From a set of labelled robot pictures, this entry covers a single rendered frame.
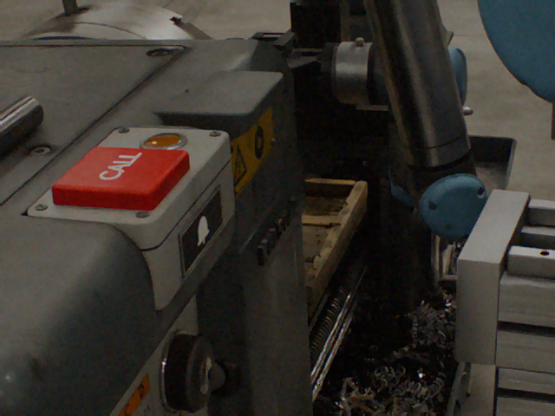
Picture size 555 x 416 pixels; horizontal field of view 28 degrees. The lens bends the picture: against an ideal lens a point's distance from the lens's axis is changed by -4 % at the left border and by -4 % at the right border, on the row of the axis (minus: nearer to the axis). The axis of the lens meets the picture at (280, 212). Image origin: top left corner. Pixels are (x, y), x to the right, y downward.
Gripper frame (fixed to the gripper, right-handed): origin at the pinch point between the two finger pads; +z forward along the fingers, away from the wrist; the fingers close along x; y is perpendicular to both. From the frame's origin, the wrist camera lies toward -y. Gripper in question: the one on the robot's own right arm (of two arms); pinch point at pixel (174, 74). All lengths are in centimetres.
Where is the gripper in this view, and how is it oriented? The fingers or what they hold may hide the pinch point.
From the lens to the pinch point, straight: 140.8
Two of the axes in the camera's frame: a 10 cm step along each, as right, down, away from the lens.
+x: -0.6, -9.1, -4.1
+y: 2.7, -4.1, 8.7
